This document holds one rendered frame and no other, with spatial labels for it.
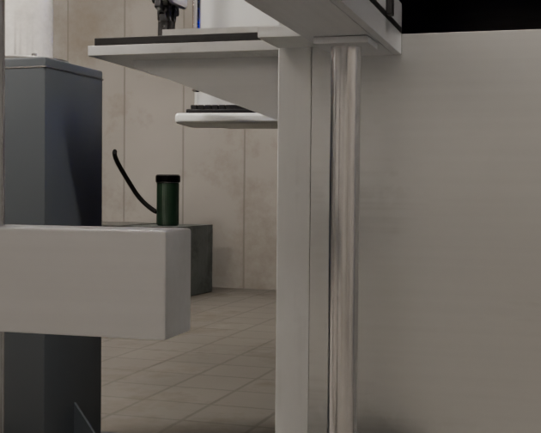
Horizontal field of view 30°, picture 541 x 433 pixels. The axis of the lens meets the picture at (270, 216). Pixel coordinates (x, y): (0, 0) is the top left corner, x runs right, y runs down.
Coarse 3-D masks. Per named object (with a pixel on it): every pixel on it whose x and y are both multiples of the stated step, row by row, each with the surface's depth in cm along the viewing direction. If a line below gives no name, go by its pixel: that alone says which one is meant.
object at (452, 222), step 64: (320, 64) 184; (384, 64) 181; (448, 64) 178; (512, 64) 175; (320, 128) 184; (384, 128) 181; (448, 128) 178; (512, 128) 175; (320, 192) 185; (384, 192) 181; (448, 192) 178; (512, 192) 175; (320, 256) 185; (384, 256) 182; (448, 256) 178; (512, 256) 175; (320, 320) 185; (384, 320) 182; (448, 320) 179; (512, 320) 176; (320, 384) 185; (384, 384) 182; (448, 384) 179; (512, 384) 176
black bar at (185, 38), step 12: (144, 36) 198; (156, 36) 198; (168, 36) 197; (180, 36) 196; (192, 36) 196; (204, 36) 195; (216, 36) 194; (228, 36) 193; (240, 36) 193; (252, 36) 192
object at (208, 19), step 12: (204, 0) 294; (216, 0) 294; (228, 0) 293; (240, 0) 293; (204, 12) 294; (216, 12) 294; (228, 12) 293; (240, 12) 293; (252, 12) 292; (204, 24) 294; (216, 24) 294; (228, 24) 293; (240, 24) 293; (252, 24) 292; (264, 24) 292; (276, 24) 291; (204, 96) 295
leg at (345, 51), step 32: (352, 64) 161; (352, 96) 161; (352, 128) 161; (352, 160) 161; (352, 192) 161; (352, 224) 162; (352, 256) 162; (352, 288) 162; (352, 320) 162; (352, 352) 162; (352, 384) 162; (352, 416) 163
